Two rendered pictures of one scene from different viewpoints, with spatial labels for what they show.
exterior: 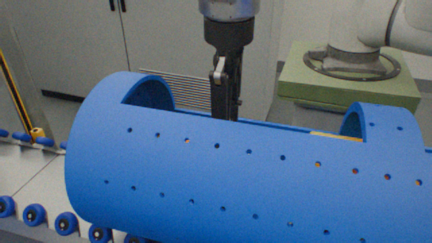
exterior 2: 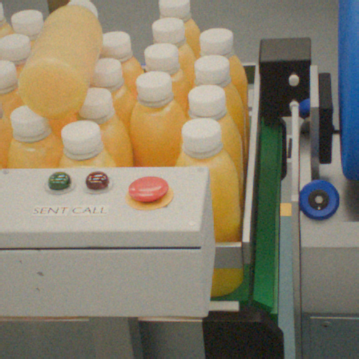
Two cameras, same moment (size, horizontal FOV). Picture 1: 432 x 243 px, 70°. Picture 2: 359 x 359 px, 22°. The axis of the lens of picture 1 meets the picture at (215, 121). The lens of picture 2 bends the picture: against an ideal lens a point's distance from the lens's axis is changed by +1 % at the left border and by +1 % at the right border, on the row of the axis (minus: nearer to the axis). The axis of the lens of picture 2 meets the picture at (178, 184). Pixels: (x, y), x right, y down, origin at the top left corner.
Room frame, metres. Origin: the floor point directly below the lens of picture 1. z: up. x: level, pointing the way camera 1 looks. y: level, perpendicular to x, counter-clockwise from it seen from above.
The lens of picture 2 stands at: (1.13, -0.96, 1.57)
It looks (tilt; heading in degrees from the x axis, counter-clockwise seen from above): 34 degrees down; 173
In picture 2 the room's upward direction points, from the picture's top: 6 degrees counter-clockwise
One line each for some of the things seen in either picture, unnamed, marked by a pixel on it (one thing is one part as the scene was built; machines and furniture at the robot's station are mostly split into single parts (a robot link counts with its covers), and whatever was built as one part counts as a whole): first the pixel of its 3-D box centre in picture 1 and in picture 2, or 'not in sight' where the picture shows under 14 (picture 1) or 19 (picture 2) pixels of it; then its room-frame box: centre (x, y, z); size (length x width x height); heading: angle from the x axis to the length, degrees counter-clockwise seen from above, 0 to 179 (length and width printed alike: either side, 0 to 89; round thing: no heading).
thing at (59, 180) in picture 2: not in sight; (59, 180); (0.40, -0.98, 1.11); 0.02 x 0.02 x 0.01
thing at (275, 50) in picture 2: not in sight; (284, 82); (0.01, -0.66, 0.95); 0.10 x 0.07 x 0.10; 164
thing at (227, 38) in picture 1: (228, 45); not in sight; (0.46, -0.02, 1.29); 0.08 x 0.07 x 0.09; 164
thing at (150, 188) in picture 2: not in sight; (148, 190); (0.45, -0.90, 1.11); 0.04 x 0.04 x 0.01
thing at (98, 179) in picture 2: not in sight; (97, 179); (0.41, -0.95, 1.11); 0.02 x 0.02 x 0.01
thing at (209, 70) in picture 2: not in sight; (211, 69); (0.20, -0.80, 1.09); 0.04 x 0.04 x 0.02
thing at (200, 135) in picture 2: not in sight; (201, 135); (0.33, -0.83, 1.09); 0.04 x 0.04 x 0.02
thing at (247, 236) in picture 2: not in sight; (253, 151); (0.19, -0.75, 0.96); 0.40 x 0.01 x 0.03; 164
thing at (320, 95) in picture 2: not in sight; (320, 131); (0.21, -0.67, 0.99); 0.10 x 0.02 x 0.12; 164
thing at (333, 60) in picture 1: (345, 52); not in sight; (0.93, -0.41, 1.09); 0.22 x 0.18 x 0.06; 77
